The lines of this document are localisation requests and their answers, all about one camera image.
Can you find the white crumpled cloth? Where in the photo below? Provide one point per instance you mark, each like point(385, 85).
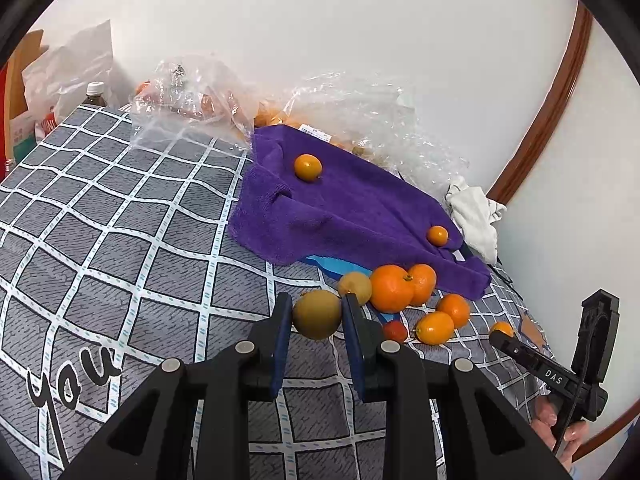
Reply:
point(477, 215)

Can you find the yellowish round fruit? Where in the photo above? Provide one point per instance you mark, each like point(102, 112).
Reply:
point(356, 286)

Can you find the small orange mandarin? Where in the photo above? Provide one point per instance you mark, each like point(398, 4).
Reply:
point(454, 310)

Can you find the white plastic bag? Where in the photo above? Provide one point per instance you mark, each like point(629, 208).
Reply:
point(75, 70)

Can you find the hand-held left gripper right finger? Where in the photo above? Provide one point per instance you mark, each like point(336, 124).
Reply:
point(352, 340)

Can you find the round orange kumquat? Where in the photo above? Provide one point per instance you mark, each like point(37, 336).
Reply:
point(307, 167)

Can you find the red can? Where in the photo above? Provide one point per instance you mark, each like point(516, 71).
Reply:
point(47, 125)

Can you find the purple towel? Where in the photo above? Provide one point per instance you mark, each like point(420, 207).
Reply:
point(350, 210)

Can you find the large mandarin with stem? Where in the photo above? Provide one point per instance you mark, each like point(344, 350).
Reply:
point(391, 287)

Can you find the brown bottle with white cap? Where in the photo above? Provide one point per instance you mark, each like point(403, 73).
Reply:
point(95, 95)

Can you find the cardboard box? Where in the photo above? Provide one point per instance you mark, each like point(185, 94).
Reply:
point(25, 70)

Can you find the clear plastic bag with label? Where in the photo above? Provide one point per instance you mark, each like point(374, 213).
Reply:
point(380, 125)

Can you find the blue flat item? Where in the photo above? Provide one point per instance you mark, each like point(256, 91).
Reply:
point(330, 264)

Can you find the pile of bagged kumquats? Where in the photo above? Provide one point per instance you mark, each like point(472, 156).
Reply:
point(267, 119)

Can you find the oval orange kumquat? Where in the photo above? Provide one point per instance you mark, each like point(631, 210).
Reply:
point(435, 327)

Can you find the small round kumquat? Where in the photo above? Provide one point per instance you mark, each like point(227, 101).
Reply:
point(437, 235)

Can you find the brown-green round fruit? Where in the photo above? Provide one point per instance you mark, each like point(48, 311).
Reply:
point(316, 314)

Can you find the green and white carton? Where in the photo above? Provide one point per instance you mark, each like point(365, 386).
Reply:
point(22, 135)

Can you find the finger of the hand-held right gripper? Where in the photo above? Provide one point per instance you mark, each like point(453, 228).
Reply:
point(510, 345)

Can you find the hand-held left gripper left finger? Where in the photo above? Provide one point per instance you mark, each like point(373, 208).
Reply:
point(282, 340)

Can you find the person's right hand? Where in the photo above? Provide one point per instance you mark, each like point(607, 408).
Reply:
point(575, 432)

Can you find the curved wooden trim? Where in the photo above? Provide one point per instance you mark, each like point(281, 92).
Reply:
point(560, 95)

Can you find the red cherry tomato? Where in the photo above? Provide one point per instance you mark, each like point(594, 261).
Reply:
point(395, 331)

